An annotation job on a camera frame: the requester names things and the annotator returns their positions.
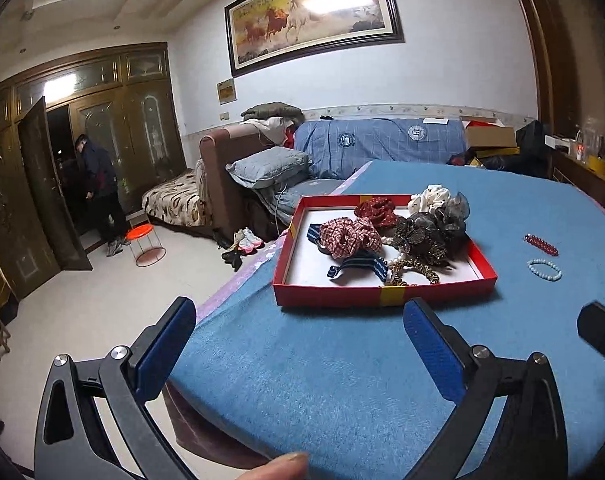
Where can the red white plaid scrunchie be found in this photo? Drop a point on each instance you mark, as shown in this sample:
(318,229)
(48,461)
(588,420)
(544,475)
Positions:
(344,237)

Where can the blue bed cover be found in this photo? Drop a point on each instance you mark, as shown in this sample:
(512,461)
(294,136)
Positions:
(347,385)

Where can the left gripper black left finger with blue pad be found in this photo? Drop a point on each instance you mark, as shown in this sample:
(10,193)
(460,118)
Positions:
(71,441)

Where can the dark wooden wardrobe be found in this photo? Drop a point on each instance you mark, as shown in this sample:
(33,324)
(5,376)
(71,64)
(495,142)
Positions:
(121,98)

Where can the red round stool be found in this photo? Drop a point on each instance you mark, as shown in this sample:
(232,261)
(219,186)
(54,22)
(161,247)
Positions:
(145,245)

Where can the red shallow cardboard box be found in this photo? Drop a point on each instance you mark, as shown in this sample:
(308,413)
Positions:
(305,276)

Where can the framed horse painting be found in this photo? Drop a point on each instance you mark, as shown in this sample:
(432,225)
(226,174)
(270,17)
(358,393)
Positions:
(262,33)

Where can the grey black lace scrunchie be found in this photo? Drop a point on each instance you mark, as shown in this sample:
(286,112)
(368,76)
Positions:
(433,237)

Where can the small framed wall picture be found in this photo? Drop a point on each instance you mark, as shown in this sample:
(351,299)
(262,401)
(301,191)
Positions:
(226,91)

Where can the brown cardboard box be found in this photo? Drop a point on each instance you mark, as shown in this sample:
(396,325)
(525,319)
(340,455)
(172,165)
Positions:
(488,133)

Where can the person's right hand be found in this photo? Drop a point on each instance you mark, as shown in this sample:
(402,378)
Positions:
(291,466)

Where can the person in dark jacket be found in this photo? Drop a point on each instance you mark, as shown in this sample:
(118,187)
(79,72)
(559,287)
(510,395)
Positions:
(102,190)

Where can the blue striped hair band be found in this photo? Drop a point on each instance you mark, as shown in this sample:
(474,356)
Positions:
(361,260)

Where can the brown sofa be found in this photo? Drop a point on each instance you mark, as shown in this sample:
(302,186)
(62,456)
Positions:
(206,200)

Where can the blue checked quilt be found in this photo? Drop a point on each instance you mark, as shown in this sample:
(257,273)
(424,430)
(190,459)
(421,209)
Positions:
(339,147)

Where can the dark red polka-dot scrunchie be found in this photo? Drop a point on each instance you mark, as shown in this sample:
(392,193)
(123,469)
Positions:
(380,211)

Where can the yellow container on shelf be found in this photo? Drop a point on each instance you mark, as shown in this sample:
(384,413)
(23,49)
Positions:
(597,165)

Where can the wooden sideboard shelf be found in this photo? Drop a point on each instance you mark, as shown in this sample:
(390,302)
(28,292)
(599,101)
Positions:
(565,169)

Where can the grey pillow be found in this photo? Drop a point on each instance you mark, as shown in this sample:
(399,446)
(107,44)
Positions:
(269,167)

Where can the white cherry print scrunchie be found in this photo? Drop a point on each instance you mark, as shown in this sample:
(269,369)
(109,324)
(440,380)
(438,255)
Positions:
(433,197)

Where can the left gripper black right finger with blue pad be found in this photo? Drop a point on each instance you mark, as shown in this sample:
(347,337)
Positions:
(529,441)

